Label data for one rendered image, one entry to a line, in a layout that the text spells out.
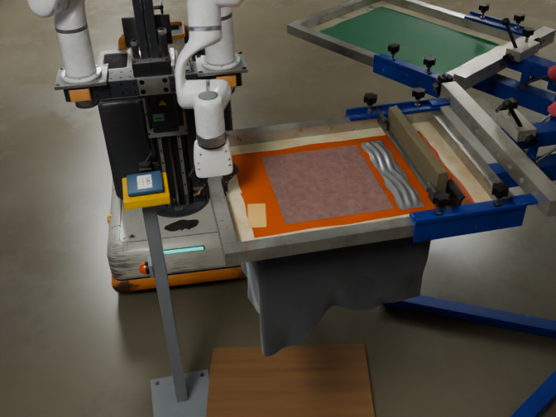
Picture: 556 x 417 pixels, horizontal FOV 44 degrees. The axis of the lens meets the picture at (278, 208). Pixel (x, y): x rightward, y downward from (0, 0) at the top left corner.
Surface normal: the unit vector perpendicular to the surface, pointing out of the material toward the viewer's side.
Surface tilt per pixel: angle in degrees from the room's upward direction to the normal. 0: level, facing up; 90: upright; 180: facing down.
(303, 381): 0
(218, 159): 91
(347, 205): 1
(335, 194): 1
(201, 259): 90
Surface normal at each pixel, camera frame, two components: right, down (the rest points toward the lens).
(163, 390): -0.03, -0.80
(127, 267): 0.15, 0.59
